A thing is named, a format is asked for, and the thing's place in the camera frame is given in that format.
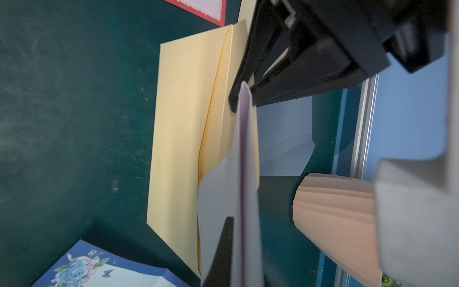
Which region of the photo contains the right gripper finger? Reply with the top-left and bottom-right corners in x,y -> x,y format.
202,216 -> 234,287

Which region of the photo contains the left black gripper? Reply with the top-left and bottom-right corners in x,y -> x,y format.
228,0 -> 448,112

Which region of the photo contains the red bordered letter paper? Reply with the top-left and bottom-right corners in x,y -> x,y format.
197,82 -> 265,287

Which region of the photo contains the blue floral letter paper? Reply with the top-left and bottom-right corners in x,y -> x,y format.
34,240 -> 187,287

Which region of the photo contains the small yellow envelope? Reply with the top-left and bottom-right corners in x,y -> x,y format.
147,22 -> 248,277

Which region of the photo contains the large yellow envelope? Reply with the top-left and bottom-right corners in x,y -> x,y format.
238,0 -> 257,30

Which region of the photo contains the red letter paper flat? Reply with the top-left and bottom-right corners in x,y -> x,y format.
165,0 -> 227,27

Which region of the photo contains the grey envelope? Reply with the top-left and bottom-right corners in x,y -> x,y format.
257,97 -> 315,176

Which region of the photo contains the peach flower pot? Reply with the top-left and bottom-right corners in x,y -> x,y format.
292,173 -> 383,287

